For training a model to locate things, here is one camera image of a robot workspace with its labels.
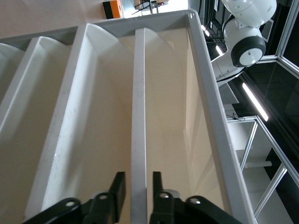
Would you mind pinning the white pipe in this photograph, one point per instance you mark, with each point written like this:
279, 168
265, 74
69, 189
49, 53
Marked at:
257, 164

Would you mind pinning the white plastic drawer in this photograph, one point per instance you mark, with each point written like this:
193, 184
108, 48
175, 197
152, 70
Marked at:
28, 70
139, 116
9, 63
74, 105

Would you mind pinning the white drawer cabinet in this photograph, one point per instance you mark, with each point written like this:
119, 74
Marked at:
217, 116

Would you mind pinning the ceiling light strip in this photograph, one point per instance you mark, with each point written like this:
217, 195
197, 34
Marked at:
219, 50
205, 30

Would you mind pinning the orange button enclosure box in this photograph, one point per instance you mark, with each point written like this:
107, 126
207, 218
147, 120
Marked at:
115, 8

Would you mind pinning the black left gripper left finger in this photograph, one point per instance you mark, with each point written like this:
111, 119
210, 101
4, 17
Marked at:
119, 186

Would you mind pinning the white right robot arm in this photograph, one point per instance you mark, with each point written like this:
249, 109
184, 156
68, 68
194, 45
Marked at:
247, 14

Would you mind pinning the aluminium frame rack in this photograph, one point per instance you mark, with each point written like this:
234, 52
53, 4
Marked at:
271, 186

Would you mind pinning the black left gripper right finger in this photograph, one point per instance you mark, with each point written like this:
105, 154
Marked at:
157, 184

